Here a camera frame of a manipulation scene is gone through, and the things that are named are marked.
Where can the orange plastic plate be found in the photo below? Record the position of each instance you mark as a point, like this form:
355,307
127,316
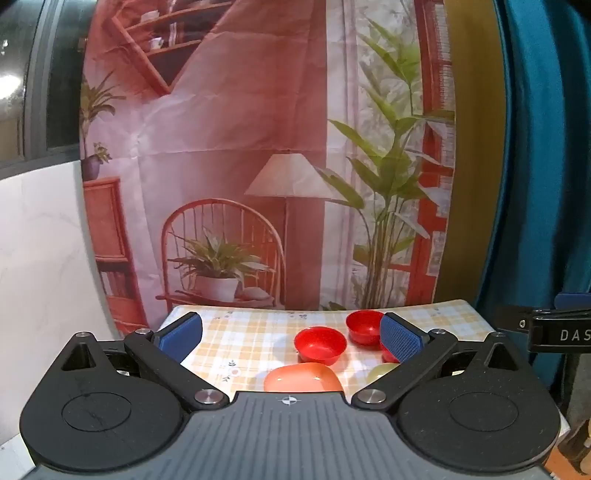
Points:
302,377

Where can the teal curtain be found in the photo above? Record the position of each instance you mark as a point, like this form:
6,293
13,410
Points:
540,161

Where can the checked floral tablecloth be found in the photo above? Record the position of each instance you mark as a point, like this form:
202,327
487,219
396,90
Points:
258,341

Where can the olive yellow cloth panel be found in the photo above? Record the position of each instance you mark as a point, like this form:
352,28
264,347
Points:
471,138

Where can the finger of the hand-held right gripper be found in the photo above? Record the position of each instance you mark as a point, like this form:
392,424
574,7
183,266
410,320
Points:
572,301
512,318

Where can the red plastic bowl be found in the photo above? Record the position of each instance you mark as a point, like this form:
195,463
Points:
387,355
364,326
320,344

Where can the printed room scene backdrop cloth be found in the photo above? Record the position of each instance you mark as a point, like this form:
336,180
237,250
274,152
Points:
258,138

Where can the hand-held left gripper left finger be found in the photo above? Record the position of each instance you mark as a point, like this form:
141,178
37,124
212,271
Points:
178,337

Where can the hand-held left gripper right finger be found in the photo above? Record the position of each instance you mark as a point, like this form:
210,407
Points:
399,339

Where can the dark window frame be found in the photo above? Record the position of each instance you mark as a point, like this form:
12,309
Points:
41,83

